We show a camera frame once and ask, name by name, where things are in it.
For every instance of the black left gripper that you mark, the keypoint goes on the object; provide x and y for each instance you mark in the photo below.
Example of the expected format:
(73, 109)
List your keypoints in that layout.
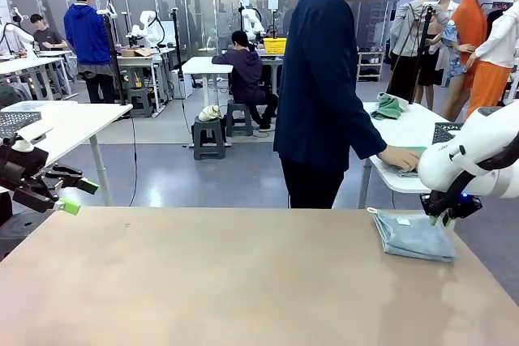
(24, 167)

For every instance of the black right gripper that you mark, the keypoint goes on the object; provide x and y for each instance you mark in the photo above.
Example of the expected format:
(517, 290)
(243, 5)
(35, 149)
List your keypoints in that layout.
(466, 204)

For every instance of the blue-grey terry towel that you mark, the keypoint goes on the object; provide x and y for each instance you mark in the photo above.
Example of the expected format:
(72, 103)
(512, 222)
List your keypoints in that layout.
(405, 174)
(413, 236)

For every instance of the grey perforated plastic basket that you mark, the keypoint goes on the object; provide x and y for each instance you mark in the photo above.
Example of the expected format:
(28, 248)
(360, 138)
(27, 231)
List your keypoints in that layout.
(444, 133)
(16, 121)

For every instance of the green terry towel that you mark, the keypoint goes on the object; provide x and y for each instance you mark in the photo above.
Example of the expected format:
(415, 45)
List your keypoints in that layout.
(389, 109)

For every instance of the person's right forearm navy sleeve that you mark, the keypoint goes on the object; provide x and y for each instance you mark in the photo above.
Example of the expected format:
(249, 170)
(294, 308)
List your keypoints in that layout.
(369, 139)

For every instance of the white lab robot arm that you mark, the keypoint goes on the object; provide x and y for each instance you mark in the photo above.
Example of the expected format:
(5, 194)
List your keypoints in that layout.
(148, 28)
(16, 34)
(251, 22)

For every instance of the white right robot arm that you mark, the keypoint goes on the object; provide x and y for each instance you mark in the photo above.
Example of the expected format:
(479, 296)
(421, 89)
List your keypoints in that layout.
(446, 159)

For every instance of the yellow plastic basket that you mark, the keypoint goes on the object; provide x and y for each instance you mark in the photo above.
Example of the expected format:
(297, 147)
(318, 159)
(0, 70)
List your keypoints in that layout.
(275, 46)

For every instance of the person's right hand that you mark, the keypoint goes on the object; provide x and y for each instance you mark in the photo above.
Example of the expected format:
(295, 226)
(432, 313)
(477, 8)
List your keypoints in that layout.
(401, 157)

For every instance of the white side table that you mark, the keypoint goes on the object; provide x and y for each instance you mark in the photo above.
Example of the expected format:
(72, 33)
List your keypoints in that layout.
(81, 123)
(405, 131)

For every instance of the white plastic bin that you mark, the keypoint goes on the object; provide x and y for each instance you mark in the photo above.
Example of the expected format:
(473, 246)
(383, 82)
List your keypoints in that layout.
(24, 107)

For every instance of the person in grey-green jacket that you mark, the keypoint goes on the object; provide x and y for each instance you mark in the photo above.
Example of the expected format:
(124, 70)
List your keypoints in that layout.
(8, 96)

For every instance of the grey plastic step stool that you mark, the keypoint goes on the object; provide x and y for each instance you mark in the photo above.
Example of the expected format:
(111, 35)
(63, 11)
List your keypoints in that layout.
(208, 139)
(237, 115)
(140, 99)

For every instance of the white lab desk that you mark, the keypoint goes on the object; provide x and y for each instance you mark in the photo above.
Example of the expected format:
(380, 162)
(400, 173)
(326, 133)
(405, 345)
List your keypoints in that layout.
(24, 63)

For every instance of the mannequin white top orange trousers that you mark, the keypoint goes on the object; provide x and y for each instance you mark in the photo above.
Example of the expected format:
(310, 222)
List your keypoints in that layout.
(490, 78)

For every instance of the seated person in black shirt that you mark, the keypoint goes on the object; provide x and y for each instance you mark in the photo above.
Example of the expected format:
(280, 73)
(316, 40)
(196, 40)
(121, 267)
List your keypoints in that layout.
(48, 38)

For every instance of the grey metal workbench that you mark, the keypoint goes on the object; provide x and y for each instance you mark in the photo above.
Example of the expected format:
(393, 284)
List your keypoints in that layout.
(138, 60)

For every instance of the person in blue hoodie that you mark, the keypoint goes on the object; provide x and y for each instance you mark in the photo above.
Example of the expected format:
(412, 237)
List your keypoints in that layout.
(87, 34)

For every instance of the open cardboard box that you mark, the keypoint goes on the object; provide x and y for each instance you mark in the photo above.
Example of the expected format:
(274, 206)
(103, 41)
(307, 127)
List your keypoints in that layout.
(135, 52)

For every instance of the wooden shoe shelf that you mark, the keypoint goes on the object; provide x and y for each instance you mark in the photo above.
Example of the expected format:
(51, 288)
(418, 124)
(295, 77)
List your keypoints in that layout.
(371, 66)

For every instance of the beige cloth bag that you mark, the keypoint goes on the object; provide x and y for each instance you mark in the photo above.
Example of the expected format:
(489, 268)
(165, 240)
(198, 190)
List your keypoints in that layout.
(210, 113)

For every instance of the mannequin in blue floral dress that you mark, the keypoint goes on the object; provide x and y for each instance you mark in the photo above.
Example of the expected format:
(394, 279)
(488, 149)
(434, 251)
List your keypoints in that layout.
(452, 38)

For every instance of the person in navy jacket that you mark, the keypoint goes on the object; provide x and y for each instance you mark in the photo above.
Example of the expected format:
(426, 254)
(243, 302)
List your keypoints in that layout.
(320, 78)

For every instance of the white height-adjustable desk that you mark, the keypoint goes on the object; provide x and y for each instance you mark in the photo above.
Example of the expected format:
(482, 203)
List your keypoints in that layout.
(202, 64)

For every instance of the mannequin in grey shirt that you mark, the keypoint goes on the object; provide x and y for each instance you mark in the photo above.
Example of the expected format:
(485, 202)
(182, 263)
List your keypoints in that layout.
(409, 26)

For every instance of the mannequin orange top beige cap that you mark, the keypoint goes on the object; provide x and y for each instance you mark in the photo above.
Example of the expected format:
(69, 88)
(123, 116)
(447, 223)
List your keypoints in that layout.
(470, 22)

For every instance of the seated person in purple hoodie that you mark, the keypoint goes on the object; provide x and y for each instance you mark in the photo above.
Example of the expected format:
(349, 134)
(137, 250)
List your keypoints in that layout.
(245, 70)

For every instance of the dark grey round pedestal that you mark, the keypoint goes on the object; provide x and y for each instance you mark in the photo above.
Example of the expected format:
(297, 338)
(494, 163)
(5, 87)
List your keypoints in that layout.
(24, 232)

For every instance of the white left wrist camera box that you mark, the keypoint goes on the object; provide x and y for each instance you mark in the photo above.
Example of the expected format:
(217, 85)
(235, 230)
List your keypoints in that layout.
(36, 132)

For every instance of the black camera stand pole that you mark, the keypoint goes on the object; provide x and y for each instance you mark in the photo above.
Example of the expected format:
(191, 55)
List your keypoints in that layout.
(177, 46)
(114, 58)

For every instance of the black camera tripod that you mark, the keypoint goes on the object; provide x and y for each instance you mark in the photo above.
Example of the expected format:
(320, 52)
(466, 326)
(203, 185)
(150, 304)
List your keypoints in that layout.
(424, 40)

